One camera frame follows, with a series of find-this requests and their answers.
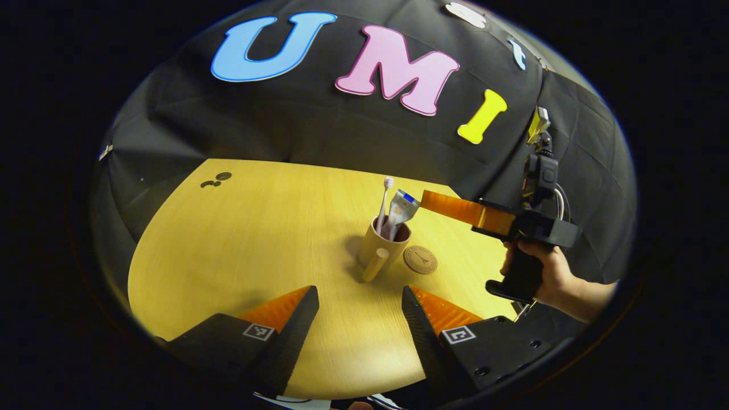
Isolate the white toothpaste tube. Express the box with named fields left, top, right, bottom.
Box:
left=387, top=189, right=421, bottom=240

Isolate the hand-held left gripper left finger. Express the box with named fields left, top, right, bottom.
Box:
left=164, top=285, right=321, bottom=396

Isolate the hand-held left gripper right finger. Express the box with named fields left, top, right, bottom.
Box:
left=401, top=285, right=553, bottom=400

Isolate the round brown coaster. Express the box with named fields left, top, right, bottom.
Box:
left=403, top=245, right=439, bottom=275

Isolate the wooden desktop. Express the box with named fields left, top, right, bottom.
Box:
left=128, top=158, right=519, bottom=399

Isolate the pink white toothbrush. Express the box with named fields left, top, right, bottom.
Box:
left=376, top=177, right=395, bottom=235

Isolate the black backdrop cloth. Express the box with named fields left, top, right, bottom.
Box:
left=91, top=0, right=637, bottom=342

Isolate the beige cup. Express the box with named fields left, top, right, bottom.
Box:
left=358, top=215, right=412, bottom=284

